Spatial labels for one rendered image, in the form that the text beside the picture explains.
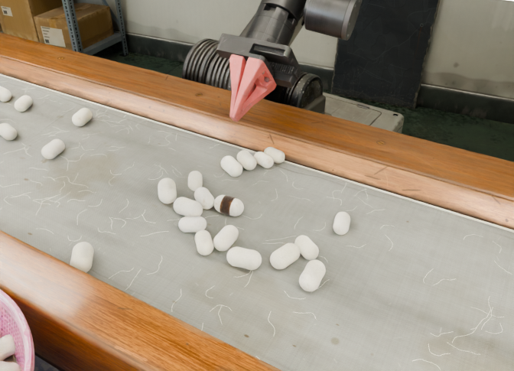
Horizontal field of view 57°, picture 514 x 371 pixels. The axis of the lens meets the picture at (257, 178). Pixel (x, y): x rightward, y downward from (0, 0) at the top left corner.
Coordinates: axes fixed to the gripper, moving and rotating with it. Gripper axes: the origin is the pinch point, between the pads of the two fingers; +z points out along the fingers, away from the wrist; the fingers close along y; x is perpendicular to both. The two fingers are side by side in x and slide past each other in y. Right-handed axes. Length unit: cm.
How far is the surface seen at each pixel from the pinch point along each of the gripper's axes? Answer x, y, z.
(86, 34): 137, -185, -65
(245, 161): 3.0, 2.5, 4.9
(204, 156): 4.5, -4.4, 5.8
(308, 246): -4.2, 16.4, 13.1
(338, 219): -0.4, 17.5, 8.8
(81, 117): 1.5, -25.0, 6.5
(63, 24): 124, -189, -62
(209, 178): 1.7, -0.8, 8.9
